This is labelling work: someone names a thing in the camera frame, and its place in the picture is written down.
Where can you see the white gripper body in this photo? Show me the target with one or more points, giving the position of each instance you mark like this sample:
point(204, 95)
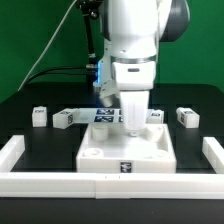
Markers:
point(134, 82)

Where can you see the white square tabletop part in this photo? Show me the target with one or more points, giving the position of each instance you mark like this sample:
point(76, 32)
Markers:
point(108, 148)

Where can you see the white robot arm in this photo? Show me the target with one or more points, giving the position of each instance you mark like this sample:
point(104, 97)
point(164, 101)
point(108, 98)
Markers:
point(132, 31)

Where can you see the white marker plate with tags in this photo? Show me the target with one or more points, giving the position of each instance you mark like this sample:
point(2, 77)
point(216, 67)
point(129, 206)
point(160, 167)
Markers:
point(108, 115)

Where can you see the white U-shaped obstacle fence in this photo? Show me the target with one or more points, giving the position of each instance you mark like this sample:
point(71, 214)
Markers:
point(101, 186)

